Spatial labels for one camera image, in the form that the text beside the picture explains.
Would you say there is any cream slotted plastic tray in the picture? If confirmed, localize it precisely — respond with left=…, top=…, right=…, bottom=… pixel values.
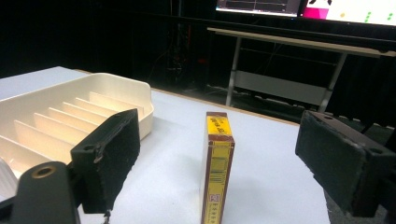
left=0, top=72, right=155, bottom=200

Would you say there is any yellow and brown box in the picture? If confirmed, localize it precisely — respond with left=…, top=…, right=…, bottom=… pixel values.
left=200, top=111, right=236, bottom=224

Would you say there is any dark screen monitor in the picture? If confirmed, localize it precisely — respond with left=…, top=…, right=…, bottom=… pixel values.
left=215, top=0, right=304, bottom=19

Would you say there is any grey metal frame desk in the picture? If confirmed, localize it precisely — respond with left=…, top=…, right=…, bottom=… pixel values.
left=206, top=27, right=396, bottom=114

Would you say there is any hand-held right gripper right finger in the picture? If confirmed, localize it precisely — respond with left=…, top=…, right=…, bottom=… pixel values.
left=294, top=109, right=396, bottom=218

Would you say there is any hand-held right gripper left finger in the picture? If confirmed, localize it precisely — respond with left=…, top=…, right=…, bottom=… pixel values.
left=70, top=108, right=142, bottom=215

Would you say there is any white screen monitor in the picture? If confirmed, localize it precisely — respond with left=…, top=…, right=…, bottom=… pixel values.
left=302, top=0, right=396, bottom=27

